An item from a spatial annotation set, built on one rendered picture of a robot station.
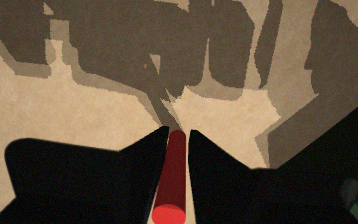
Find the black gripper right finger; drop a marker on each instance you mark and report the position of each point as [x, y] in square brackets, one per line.
[225, 191]

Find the red peg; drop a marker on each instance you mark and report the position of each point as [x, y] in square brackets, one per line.
[170, 202]

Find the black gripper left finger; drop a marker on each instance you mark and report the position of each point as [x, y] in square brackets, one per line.
[125, 179]

